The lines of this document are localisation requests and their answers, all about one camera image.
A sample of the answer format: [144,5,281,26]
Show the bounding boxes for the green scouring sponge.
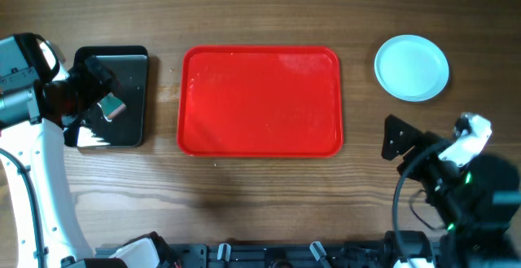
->
[97,93,126,122]

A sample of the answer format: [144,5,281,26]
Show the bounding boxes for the light blue plate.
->
[374,34,449,103]

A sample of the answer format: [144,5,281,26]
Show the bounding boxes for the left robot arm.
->
[1,53,160,267]

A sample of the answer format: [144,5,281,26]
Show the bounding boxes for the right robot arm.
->
[381,112,520,267]

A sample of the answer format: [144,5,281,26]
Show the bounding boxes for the black rectangular tray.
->
[63,46,149,148]

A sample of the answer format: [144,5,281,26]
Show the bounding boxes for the red plastic tray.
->
[177,45,344,158]

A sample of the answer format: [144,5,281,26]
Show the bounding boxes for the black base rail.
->
[94,241,392,268]

